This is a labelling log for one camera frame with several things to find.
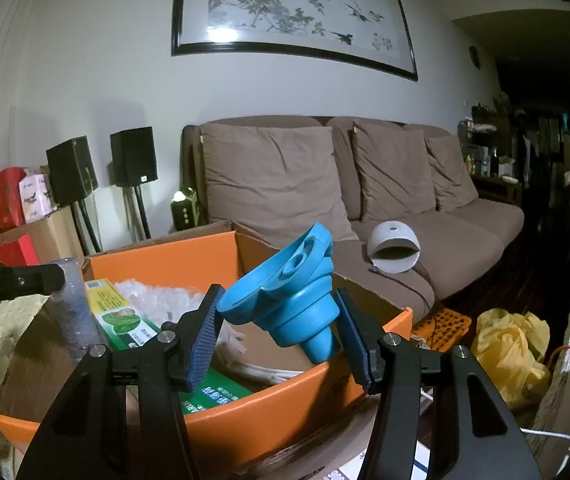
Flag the framed ink painting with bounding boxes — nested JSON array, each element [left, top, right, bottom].
[[171, 0, 420, 82]]

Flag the plain brown cardboard box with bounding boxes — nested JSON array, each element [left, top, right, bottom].
[[0, 205, 88, 266]]

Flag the brown sofa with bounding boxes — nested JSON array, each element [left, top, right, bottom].
[[181, 115, 526, 311]]

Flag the red flower print gift box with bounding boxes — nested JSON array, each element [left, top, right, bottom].
[[0, 167, 28, 241]]

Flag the green lantern radio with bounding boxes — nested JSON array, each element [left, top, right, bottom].
[[171, 187, 203, 232]]

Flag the orange lined cardboard box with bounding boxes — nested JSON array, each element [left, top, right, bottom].
[[0, 220, 416, 466]]

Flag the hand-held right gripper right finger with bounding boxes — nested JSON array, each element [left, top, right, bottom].
[[334, 286, 544, 480]]

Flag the medium brown cushion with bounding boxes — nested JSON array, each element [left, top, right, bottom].
[[352, 119, 438, 223]]

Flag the white cable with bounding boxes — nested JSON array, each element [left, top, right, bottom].
[[415, 385, 570, 446]]

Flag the orange plastic crate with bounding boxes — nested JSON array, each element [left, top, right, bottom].
[[412, 307, 473, 348]]

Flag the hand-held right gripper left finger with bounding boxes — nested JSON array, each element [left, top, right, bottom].
[[15, 282, 227, 480]]

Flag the small bottles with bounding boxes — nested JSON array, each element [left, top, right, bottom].
[[48, 257, 103, 361]]

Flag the white dome lamp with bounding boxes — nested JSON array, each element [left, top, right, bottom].
[[367, 221, 423, 275]]

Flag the yellow plastic bag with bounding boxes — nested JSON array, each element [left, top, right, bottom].
[[470, 308, 552, 411]]

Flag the green yellow toothpaste box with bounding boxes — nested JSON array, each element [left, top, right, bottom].
[[85, 277, 253, 413]]

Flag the small brown cushion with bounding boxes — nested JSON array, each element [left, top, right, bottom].
[[424, 135, 480, 213]]

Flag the pink tissue pack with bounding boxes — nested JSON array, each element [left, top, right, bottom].
[[18, 174, 58, 225]]

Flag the blue collapsible funnel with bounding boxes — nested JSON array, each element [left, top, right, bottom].
[[216, 222, 342, 363]]

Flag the large brown cushion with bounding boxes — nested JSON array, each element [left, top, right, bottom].
[[199, 122, 361, 248]]

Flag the cluttered dark shelf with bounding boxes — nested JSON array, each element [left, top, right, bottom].
[[457, 90, 570, 211]]

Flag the black speaker on stand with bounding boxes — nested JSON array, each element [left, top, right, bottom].
[[110, 127, 159, 241], [46, 135, 103, 256]]

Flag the red chocolate gift box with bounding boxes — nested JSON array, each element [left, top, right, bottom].
[[0, 234, 41, 268]]

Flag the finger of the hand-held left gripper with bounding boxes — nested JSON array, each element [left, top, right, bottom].
[[0, 262, 66, 303]]

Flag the white fluffy duster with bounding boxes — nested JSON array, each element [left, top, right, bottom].
[[115, 277, 311, 386]]

